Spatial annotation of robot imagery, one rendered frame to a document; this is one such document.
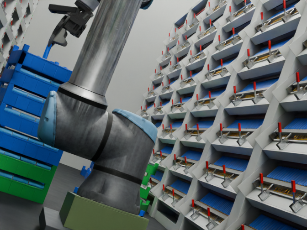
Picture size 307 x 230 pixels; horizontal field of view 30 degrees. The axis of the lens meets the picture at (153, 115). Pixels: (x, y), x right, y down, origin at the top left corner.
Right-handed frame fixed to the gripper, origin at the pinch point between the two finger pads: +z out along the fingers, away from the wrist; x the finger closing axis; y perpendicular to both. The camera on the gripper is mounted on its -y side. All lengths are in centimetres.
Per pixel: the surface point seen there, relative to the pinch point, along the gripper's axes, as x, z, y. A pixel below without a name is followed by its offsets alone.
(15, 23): 239, -10, -108
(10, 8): 171, -13, -92
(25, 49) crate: -7.6, 7.5, -3.9
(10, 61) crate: 3.5, 14.7, -9.5
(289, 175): -21, -10, 102
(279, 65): 16, -49, 79
